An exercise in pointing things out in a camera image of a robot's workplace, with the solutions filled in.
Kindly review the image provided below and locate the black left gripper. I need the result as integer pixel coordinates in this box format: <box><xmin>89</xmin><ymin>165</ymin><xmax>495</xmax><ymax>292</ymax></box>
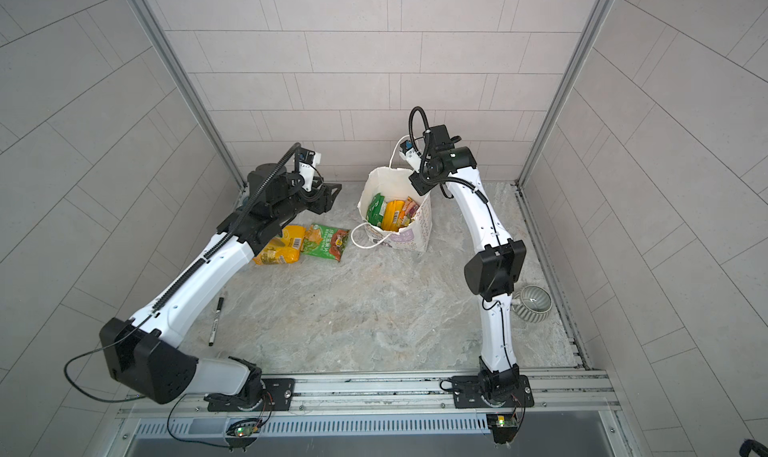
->
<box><xmin>267</xmin><ymin>175</ymin><xmax>343</xmax><ymax>228</ymax></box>

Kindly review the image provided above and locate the white printed paper bag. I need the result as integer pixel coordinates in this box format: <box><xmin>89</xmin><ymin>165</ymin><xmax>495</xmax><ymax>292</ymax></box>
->
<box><xmin>349</xmin><ymin>136</ymin><xmax>432</xmax><ymax>253</ymax></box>

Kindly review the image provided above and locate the yellow mango snack bag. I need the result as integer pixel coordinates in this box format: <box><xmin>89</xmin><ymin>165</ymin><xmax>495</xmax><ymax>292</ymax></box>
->
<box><xmin>253</xmin><ymin>225</ymin><xmax>306</xmax><ymax>265</ymax></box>

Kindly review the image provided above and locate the green snack bag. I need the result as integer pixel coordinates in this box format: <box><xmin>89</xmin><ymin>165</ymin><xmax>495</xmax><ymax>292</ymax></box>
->
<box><xmin>301</xmin><ymin>223</ymin><xmax>350</xmax><ymax>262</ymax></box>

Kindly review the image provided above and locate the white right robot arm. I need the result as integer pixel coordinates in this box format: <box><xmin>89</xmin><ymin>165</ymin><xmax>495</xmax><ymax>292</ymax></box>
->
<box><xmin>398</xmin><ymin>125</ymin><xmax>533</xmax><ymax>409</ymax></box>

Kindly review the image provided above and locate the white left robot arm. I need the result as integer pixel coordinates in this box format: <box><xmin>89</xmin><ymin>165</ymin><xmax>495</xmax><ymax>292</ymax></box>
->
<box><xmin>99</xmin><ymin>164</ymin><xmax>342</xmax><ymax>410</ymax></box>

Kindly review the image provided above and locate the green snack pack in bag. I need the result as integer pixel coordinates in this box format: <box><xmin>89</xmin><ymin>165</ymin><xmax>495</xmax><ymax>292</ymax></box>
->
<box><xmin>366</xmin><ymin>193</ymin><xmax>387</xmax><ymax>227</ymax></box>

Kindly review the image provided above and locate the orange snack pack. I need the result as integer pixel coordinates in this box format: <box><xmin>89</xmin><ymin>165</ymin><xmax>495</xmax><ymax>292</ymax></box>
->
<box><xmin>380</xmin><ymin>200</ymin><xmax>405</xmax><ymax>232</ymax></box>

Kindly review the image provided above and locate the black white marker pen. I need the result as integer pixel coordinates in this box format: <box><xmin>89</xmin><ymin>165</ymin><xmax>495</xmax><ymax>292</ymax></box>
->
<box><xmin>208</xmin><ymin>297</ymin><xmax>225</xmax><ymax>347</ymax></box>

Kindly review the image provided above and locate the left circuit board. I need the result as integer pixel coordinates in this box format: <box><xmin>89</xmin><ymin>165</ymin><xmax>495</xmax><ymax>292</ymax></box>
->
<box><xmin>225</xmin><ymin>418</ymin><xmax>262</xmax><ymax>438</ymax></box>

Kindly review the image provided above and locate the circuit board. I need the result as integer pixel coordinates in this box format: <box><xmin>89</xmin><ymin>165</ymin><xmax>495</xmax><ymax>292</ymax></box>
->
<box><xmin>486</xmin><ymin>413</ymin><xmax>520</xmax><ymax>445</ymax></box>
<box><xmin>225</xmin><ymin>418</ymin><xmax>262</xmax><ymax>438</ymax></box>

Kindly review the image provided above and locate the right circuit board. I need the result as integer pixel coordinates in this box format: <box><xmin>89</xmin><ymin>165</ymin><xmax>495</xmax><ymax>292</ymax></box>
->
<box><xmin>486</xmin><ymin>413</ymin><xmax>520</xmax><ymax>445</ymax></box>

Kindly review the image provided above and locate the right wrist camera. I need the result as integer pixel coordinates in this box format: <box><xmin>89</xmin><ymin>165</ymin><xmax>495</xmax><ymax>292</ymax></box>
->
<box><xmin>398</xmin><ymin>136</ymin><xmax>422</xmax><ymax>173</ymax></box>

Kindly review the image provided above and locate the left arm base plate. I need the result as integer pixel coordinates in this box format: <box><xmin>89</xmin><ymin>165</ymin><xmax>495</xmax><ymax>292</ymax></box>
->
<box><xmin>204</xmin><ymin>378</ymin><xmax>296</xmax><ymax>412</ymax></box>

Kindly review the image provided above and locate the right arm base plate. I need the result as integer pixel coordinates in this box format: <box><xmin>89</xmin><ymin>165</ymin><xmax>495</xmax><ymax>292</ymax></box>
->
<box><xmin>442</xmin><ymin>375</ymin><xmax>535</xmax><ymax>409</ymax></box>

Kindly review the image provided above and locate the aluminium corner frame post right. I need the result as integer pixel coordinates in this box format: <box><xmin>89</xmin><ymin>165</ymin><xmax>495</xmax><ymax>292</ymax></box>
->
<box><xmin>517</xmin><ymin>0</ymin><xmax>615</xmax><ymax>189</ymax></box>

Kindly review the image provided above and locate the aluminium corner frame post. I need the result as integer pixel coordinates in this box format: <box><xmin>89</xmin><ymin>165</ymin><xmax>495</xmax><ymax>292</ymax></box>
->
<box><xmin>517</xmin><ymin>0</ymin><xmax>615</xmax><ymax>189</ymax></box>
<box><xmin>127</xmin><ymin>0</ymin><xmax>247</xmax><ymax>191</ymax></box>

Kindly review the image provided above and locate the aluminium corner frame post left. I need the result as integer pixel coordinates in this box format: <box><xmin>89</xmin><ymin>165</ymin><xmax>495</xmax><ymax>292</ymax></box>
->
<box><xmin>127</xmin><ymin>0</ymin><xmax>247</xmax><ymax>191</ymax></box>

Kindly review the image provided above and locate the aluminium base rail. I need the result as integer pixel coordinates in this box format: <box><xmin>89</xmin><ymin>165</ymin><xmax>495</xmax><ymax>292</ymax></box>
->
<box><xmin>118</xmin><ymin>368</ymin><xmax>621</xmax><ymax>418</ymax></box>

